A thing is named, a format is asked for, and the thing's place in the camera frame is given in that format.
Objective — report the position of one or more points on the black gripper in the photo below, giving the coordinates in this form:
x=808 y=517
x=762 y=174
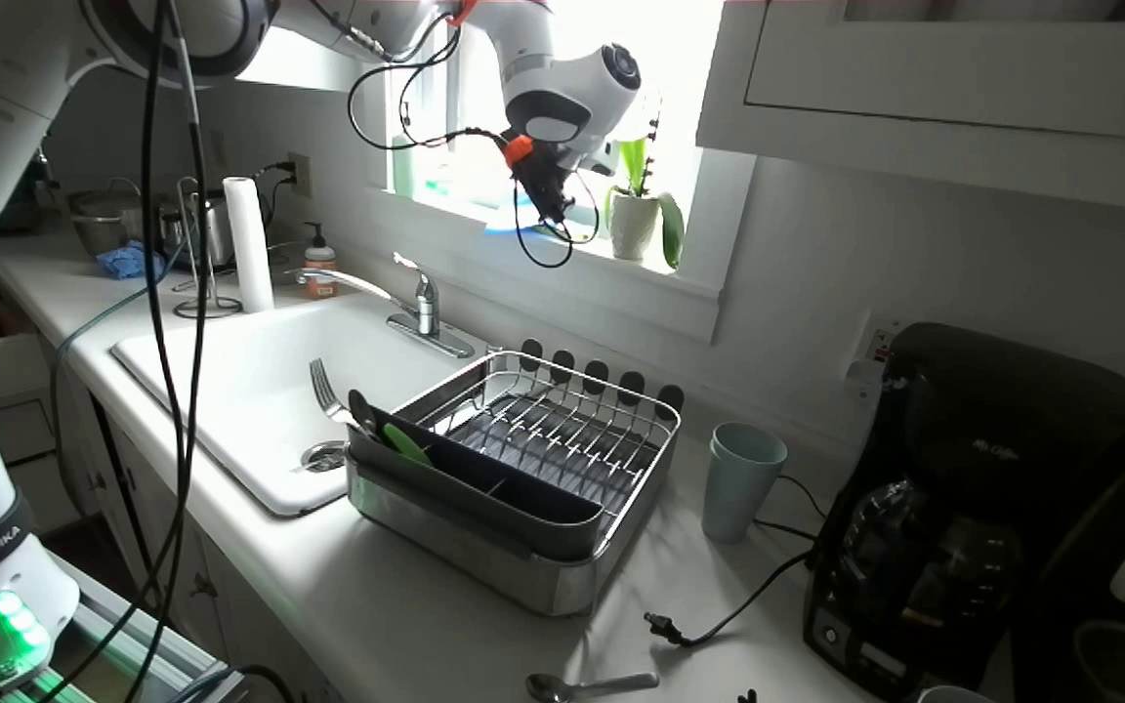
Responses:
x=548 y=177

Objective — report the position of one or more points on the chrome tap faucet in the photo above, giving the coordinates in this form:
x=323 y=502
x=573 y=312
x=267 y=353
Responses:
x=425 y=305

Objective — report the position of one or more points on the white paper towel roll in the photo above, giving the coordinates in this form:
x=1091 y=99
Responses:
x=248 y=239

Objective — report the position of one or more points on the metal paper towel holder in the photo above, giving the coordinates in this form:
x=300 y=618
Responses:
x=205 y=308

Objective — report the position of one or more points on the potted orchid white pot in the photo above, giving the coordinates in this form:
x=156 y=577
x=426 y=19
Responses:
x=634 y=220

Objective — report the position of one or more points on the small brown pump bottle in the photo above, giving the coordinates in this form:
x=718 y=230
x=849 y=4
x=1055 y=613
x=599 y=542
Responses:
x=319 y=267

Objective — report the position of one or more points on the black utensil caddy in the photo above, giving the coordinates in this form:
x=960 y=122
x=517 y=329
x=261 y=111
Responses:
x=486 y=473

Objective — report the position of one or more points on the green utensil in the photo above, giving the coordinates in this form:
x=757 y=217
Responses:
x=403 y=441

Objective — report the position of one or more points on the pale teal plastic cup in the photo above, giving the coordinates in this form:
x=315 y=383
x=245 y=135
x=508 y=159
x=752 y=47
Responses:
x=739 y=483

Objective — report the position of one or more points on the chrome sink drain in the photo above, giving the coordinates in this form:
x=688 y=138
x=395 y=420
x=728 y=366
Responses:
x=327 y=454

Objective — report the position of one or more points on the metal canister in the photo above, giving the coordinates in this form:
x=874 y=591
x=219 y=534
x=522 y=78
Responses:
x=207 y=230

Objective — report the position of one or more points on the white kitchen sink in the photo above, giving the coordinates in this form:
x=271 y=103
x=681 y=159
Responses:
x=252 y=393

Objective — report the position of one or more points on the blue crumpled glove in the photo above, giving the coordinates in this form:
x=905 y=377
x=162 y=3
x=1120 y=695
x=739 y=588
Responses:
x=130 y=258

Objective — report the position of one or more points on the glass jar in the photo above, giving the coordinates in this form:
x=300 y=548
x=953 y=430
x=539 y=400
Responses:
x=103 y=220

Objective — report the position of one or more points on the black coffee maker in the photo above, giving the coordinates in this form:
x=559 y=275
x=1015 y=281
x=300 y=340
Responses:
x=965 y=521

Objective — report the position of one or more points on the white base cabinet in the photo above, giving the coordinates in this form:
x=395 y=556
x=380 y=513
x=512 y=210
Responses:
x=41 y=402

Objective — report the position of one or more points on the metal robot stand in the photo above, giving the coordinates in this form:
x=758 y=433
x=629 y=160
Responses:
x=95 y=611

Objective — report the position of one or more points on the black kitchen appliance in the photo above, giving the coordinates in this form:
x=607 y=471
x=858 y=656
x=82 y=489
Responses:
x=1094 y=588

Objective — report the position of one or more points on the small wall outlet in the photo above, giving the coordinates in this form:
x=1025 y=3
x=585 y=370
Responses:
x=293 y=174

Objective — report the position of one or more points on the white wall outlet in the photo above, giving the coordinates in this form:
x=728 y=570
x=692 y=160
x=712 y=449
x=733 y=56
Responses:
x=867 y=353

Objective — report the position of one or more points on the white wall cabinet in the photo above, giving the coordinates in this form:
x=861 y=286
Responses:
x=953 y=78

